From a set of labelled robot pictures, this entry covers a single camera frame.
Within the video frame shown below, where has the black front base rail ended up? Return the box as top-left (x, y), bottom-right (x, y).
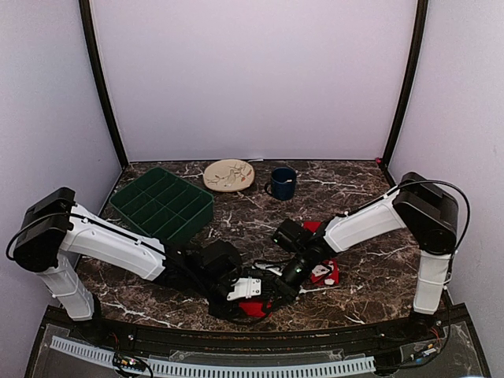
top-left (39, 305), bottom-right (473, 358)

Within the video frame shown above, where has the white slotted cable duct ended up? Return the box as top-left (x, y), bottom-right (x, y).
top-left (50, 336), bottom-right (376, 377)

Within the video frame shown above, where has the beige floral ceramic plate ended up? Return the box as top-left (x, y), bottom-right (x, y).
top-left (203, 159), bottom-right (255, 193)

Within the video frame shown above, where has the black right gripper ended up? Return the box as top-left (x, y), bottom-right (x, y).
top-left (261, 248), bottom-right (316, 312)

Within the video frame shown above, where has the green divided plastic tray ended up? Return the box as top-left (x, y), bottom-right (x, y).
top-left (109, 167), bottom-right (214, 245)

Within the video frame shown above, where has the black frame post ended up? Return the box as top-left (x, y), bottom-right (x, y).
top-left (381, 0), bottom-right (429, 169)
top-left (78, 0), bottom-right (129, 169)

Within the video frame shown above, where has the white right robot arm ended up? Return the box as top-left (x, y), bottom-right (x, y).
top-left (272, 172), bottom-right (459, 342)

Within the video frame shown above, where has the black right frame post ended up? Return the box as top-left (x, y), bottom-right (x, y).
top-left (381, 0), bottom-right (429, 169)

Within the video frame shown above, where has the black left frame post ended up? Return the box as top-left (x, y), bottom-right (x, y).
top-left (78, 0), bottom-right (129, 169)

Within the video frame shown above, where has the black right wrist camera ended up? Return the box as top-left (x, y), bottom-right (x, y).
top-left (272, 219), bottom-right (313, 253)

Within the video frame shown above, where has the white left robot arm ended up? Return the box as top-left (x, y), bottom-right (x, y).
top-left (6, 187), bottom-right (245, 343)

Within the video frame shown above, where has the dark blue mug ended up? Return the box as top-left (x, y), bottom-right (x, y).
top-left (264, 167), bottom-right (297, 201)

